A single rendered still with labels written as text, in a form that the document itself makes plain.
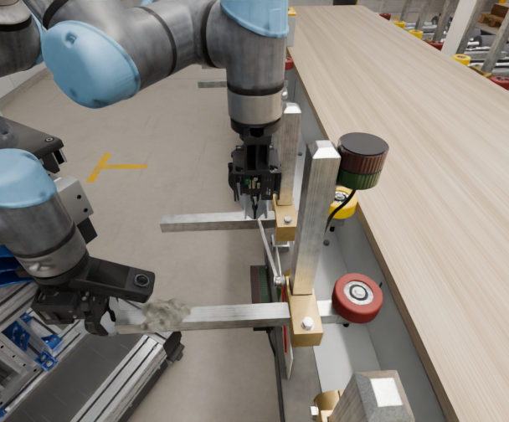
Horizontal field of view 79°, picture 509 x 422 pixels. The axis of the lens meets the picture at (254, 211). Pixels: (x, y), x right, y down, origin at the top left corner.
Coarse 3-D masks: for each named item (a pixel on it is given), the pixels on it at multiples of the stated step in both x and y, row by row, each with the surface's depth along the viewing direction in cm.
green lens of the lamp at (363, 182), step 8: (344, 176) 38; (352, 176) 37; (360, 176) 37; (368, 176) 37; (376, 176) 38; (344, 184) 39; (352, 184) 38; (360, 184) 38; (368, 184) 38; (376, 184) 39
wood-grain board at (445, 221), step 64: (320, 64) 141; (384, 64) 141; (448, 64) 141; (320, 128) 101; (384, 128) 96; (448, 128) 96; (384, 192) 73; (448, 192) 73; (384, 256) 59; (448, 256) 59; (448, 320) 49; (448, 384) 42
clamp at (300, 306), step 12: (288, 276) 59; (288, 288) 57; (312, 288) 57; (288, 300) 55; (300, 300) 55; (312, 300) 55; (300, 312) 53; (312, 312) 53; (300, 324) 52; (300, 336) 51; (312, 336) 51
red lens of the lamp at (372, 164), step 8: (344, 152) 37; (384, 152) 36; (344, 160) 37; (352, 160) 36; (360, 160) 36; (368, 160) 36; (376, 160) 36; (384, 160) 37; (352, 168) 37; (360, 168) 36; (368, 168) 36; (376, 168) 37
